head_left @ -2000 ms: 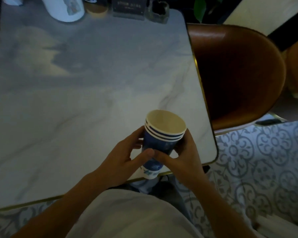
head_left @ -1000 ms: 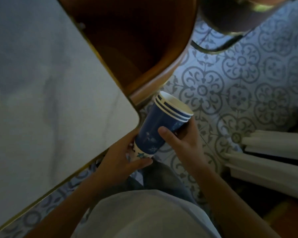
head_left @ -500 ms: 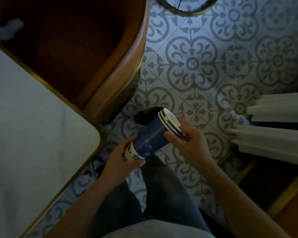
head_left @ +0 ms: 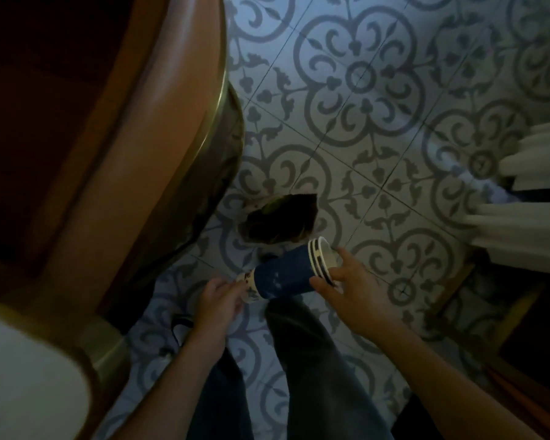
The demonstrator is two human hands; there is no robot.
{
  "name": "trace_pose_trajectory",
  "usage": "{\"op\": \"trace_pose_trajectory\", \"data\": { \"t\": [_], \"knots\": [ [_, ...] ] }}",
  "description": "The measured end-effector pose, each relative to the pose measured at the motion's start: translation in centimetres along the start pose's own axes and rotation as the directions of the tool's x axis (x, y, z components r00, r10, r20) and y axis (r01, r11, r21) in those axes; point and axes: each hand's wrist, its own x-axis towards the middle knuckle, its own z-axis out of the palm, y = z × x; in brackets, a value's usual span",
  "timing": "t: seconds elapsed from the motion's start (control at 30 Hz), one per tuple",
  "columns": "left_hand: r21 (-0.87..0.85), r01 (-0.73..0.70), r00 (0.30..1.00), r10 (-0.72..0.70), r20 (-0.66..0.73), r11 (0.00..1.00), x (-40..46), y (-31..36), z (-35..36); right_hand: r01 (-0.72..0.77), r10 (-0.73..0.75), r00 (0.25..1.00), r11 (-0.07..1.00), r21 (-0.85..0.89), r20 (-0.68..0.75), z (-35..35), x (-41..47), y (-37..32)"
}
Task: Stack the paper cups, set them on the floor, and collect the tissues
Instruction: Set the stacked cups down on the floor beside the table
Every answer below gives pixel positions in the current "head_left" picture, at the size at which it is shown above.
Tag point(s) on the person's right hand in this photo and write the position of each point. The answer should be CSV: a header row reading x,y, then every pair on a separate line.
x,y
357,302

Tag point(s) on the person's right forearm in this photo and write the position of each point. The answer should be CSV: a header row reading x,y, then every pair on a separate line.
x,y
440,389

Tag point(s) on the person's left hand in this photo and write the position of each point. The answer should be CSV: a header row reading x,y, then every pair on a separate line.
x,y
220,307

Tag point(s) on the person's dark trousers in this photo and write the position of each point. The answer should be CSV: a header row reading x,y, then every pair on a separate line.
x,y
321,384

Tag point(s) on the white pleated cloth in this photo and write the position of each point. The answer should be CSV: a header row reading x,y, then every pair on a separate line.
x,y
527,233

